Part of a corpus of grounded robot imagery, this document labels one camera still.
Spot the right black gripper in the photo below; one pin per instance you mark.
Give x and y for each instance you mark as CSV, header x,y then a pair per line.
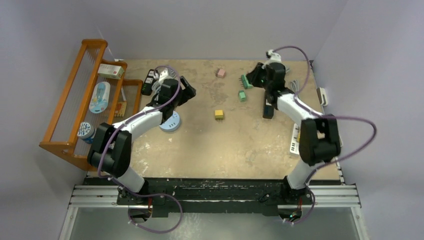
x,y
252,77

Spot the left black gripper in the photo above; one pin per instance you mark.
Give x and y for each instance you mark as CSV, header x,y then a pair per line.
x,y
188,93

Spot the green usb charger plug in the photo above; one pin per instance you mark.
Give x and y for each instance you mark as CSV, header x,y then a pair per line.
x,y
245,82

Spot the green charger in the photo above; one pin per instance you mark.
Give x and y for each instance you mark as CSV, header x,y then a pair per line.
x,y
242,96

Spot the round blue power socket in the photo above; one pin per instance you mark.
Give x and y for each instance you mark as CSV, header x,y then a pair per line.
x,y
172,123

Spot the yellow usb charger plug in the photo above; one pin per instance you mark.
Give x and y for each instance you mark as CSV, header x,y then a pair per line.
x,y
219,114

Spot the pink usb charger plug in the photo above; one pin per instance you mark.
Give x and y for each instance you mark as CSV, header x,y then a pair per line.
x,y
220,73

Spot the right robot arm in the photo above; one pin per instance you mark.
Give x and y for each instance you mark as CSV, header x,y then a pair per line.
x,y
319,140

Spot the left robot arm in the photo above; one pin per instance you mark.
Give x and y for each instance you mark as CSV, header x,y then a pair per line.
x,y
111,148

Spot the orange snack packet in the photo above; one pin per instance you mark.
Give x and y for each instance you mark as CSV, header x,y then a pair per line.
x,y
120,109

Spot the white red box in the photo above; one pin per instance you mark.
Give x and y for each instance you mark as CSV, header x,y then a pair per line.
x,y
110,71

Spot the white power strip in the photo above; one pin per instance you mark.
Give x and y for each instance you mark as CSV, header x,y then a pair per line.
x,y
295,140

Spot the blue blister pack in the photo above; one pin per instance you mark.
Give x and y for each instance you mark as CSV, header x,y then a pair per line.
x,y
100,97

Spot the orange wooden rack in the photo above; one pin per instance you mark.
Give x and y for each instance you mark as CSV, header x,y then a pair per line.
x,y
72,107

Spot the blue white cup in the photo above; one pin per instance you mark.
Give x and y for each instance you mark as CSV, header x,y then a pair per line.
x,y
86,132

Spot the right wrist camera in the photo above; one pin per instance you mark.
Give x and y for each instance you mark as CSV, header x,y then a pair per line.
x,y
272,57

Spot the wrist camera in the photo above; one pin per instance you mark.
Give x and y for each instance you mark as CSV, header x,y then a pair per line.
x,y
272,57
159,78

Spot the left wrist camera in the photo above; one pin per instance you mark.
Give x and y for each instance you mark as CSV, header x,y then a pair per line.
x,y
159,78

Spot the white wall bracket upper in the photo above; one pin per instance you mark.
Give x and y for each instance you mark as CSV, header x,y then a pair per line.
x,y
322,96

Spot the black metal base rail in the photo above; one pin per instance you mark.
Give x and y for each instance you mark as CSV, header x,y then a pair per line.
x,y
216,196

